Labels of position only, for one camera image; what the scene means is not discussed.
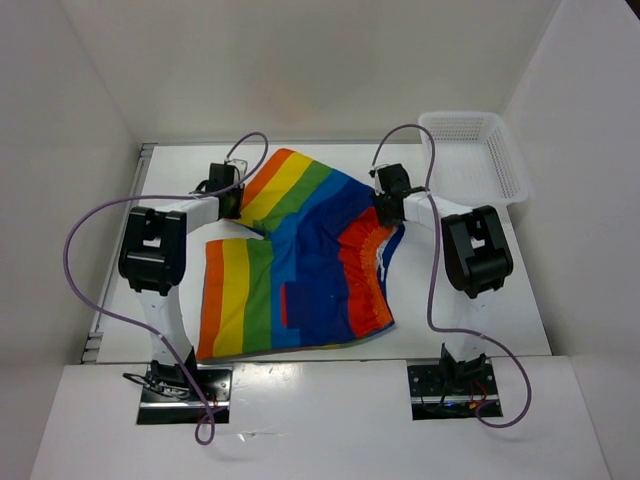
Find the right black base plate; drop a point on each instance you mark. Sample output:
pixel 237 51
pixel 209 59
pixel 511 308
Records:
pixel 432 398

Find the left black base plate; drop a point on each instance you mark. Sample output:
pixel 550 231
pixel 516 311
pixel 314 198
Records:
pixel 164 404

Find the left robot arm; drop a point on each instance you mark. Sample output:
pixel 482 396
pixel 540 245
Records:
pixel 153 260

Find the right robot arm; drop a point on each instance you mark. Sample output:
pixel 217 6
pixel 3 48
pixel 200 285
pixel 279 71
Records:
pixel 471 246

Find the white plastic basket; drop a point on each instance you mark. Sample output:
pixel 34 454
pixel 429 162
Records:
pixel 477 159

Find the rainbow striped shorts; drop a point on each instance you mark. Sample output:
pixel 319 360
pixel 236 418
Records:
pixel 313 275

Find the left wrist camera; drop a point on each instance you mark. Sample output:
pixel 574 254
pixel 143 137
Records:
pixel 240 165

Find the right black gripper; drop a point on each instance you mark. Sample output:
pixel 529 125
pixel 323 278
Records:
pixel 385 220

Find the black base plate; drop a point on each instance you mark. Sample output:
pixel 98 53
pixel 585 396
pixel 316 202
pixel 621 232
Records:
pixel 164 404
pixel 432 398

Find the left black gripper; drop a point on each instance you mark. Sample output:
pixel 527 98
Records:
pixel 234 212

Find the metal rail table edge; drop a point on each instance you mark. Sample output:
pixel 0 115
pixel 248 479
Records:
pixel 95 335

